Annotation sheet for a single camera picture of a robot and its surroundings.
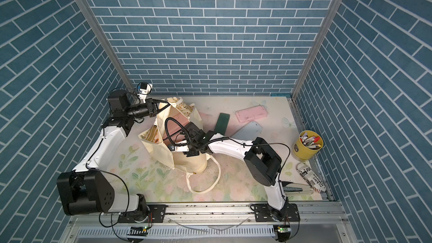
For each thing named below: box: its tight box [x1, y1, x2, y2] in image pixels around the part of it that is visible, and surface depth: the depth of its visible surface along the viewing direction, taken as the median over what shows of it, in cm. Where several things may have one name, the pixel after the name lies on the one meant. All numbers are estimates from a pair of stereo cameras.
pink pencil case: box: [235, 105, 268, 123], surface depth 111 cm
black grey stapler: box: [281, 181, 314, 196], surface depth 82 cm
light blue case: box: [230, 120, 262, 141], surface depth 104 cm
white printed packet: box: [295, 162, 327, 194], surface depth 84 cm
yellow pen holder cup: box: [292, 129, 324, 161], surface depth 86 cm
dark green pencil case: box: [214, 112, 231, 136], surface depth 107 cm
